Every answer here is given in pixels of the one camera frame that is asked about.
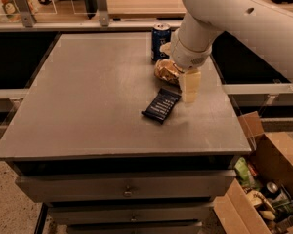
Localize green snack bag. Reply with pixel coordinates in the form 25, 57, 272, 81
234, 157, 260, 190

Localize blue pepsi can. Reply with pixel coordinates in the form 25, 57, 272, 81
151, 23, 171, 61

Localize orange soda can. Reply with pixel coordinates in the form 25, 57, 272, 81
154, 59, 183, 85

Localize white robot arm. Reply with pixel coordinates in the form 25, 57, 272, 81
161, 0, 293, 102

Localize blue rxbar wrapper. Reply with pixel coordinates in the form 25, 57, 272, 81
142, 88, 181, 124

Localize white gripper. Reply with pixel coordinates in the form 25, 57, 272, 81
159, 29, 212, 103

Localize brass top drawer knob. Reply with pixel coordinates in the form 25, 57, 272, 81
123, 186, 133, 197

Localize silver can in box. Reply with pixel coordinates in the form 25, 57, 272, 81
262, 181, 279, 199

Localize cardboard box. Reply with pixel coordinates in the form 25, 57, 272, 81
213, 111, 293, 234

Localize metal bracket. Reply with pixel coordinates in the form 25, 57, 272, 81
96, 0, 109, 27
15, 0, 36, 27

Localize grey drawer cabinet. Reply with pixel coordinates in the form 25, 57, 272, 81
0, 33, 250, 234

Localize metal bracket middle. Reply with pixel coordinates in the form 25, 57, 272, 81
96, 0, 109, 27

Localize metal bracket left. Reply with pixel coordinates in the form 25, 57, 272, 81
15, 0, 36, 27

